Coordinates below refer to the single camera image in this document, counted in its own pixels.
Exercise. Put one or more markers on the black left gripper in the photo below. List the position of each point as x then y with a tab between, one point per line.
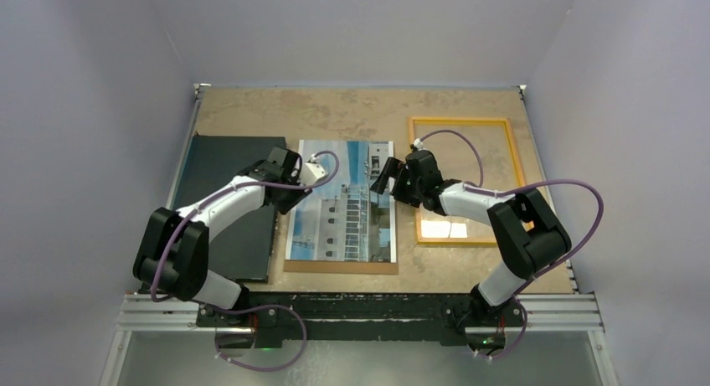
283	207

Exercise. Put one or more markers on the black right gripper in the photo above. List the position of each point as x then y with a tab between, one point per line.
397	171

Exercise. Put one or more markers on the yellow wooden picture frame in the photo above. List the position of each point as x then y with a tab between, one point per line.
516	150

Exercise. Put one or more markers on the building and sky photo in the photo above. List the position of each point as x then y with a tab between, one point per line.
343	220

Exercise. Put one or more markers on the brown backing board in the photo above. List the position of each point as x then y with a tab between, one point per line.
340	267

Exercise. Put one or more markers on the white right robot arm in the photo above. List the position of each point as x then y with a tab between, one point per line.
528	234

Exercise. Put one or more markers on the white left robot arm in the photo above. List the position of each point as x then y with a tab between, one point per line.
172	260

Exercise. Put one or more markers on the black flat box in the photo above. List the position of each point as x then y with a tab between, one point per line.
243	251

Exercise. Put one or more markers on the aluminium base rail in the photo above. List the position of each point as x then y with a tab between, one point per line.
447	319

